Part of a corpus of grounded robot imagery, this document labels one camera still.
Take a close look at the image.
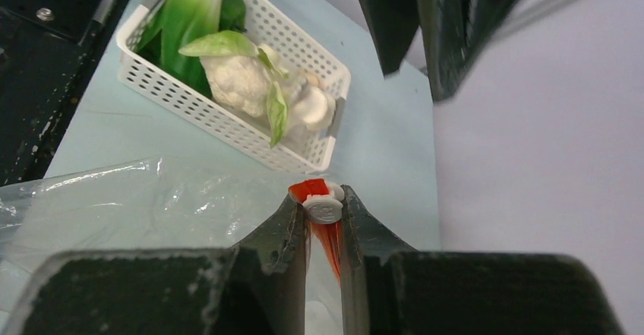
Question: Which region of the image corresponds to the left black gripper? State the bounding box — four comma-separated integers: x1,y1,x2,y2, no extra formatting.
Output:
358,0,519,103

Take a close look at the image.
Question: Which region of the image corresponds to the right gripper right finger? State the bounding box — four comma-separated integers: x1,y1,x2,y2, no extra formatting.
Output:
339,186,623,334

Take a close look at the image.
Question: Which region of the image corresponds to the white perforated plastic basket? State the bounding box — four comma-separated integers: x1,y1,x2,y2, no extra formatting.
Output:
116,0,351,173

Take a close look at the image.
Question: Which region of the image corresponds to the white cauliflower with green leaves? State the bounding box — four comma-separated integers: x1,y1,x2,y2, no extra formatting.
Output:
178,30,288,147

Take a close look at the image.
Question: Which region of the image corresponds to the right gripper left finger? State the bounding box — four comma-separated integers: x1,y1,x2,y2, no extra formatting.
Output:
5,198,308,334

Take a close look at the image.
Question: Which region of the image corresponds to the clear zip top bag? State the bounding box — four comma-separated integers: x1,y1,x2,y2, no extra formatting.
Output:
1,158,345,334

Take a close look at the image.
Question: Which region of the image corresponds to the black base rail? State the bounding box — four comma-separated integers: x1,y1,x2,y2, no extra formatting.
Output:
1,0,129,185

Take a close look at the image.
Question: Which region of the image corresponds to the green bok choy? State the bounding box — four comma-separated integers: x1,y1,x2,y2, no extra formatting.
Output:
135,0,246,99

